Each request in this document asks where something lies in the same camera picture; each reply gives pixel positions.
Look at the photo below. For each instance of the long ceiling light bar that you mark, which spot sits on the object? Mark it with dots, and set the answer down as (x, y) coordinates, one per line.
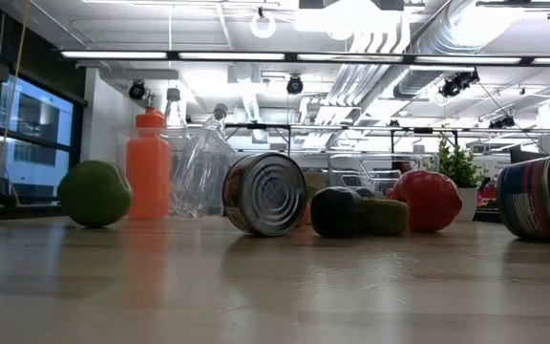
(232, 56)

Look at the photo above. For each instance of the black round ceiling spotlight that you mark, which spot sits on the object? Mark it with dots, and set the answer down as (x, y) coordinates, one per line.
(294, 85)
(136, 90)

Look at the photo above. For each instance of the low clear plastic bin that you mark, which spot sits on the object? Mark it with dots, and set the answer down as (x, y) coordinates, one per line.
(351, 172)

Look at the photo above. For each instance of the silver ventilation duct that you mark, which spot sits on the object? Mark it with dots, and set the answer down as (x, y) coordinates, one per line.
(447, 38)

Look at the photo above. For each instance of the green apple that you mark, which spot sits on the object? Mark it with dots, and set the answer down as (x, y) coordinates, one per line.
(94, 193)

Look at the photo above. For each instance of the white round ceiling lamp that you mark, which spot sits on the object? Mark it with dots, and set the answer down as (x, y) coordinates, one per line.
(256, 27)

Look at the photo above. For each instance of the tin can with blue label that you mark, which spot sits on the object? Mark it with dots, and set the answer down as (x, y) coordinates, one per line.
(537, 200)

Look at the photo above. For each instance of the black ceiling camera cluster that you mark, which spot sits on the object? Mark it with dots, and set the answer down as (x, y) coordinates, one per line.
(456, 83)

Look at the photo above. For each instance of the tin can with peach label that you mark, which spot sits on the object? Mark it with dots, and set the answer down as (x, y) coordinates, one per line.
(265, 193)

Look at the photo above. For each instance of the brown kiwi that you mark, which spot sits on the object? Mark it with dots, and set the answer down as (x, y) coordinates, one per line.
(385, 217)

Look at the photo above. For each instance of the orange plastic water bottle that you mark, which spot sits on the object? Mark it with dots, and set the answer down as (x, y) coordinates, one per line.
(148, 167)

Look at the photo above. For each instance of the dark framed glass window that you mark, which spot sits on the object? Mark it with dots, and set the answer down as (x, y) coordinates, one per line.
(36, 114)

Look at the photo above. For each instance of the green plant in white pot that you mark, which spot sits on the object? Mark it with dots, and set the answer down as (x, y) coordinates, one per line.
(459, 167)

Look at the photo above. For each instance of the black plum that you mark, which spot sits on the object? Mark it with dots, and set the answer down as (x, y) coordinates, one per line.
(336, 212)

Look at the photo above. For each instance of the tall clear plastic bin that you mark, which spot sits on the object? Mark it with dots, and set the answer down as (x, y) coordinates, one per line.
(208, 177)

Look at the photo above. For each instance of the clear plastic bottle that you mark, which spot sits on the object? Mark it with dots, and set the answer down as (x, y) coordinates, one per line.
(215, 125)
(175, 112)

